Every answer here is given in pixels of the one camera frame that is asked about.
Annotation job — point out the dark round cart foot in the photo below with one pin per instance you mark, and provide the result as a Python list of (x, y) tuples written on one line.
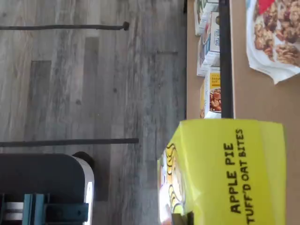
[(84, 159)]

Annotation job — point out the blue label oatmeal box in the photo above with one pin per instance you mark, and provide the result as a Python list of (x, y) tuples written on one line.
[(202, 58), (214, 32)]

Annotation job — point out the yellow apple pie oat-bites box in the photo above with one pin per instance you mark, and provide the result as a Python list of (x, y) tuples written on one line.
[(222, 175)]

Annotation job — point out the teal aluminium frame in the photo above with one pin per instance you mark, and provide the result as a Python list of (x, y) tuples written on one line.
[(58, 208)]

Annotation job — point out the yellow label granola box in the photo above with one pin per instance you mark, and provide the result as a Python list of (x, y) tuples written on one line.
[(214, 98), (202, 100)]

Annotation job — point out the green label oatmeal box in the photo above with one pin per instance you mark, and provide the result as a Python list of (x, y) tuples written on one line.
[(201, 9)]

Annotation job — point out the black flat floor leg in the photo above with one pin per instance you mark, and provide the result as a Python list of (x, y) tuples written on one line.
[(70, 143)]

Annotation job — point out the black metal shelf rack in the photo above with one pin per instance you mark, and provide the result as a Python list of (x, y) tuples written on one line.
[(227, 70)]

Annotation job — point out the red label granola bag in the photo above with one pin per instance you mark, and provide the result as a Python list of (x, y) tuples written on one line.
[(269, 35)]

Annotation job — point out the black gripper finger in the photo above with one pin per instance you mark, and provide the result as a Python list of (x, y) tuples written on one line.
[(182, 219)]

